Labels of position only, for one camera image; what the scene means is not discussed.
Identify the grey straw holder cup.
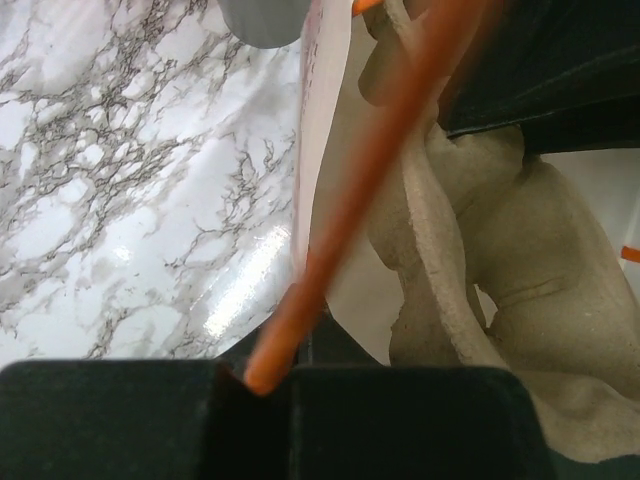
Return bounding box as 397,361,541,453
218,0,311,49

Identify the cream printed paper bag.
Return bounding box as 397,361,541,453
247,0,640,396

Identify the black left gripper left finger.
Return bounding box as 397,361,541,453
1,360,219,479

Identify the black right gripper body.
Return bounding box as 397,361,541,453
447,0,639,154

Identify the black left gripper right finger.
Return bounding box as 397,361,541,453
289,367,555,479

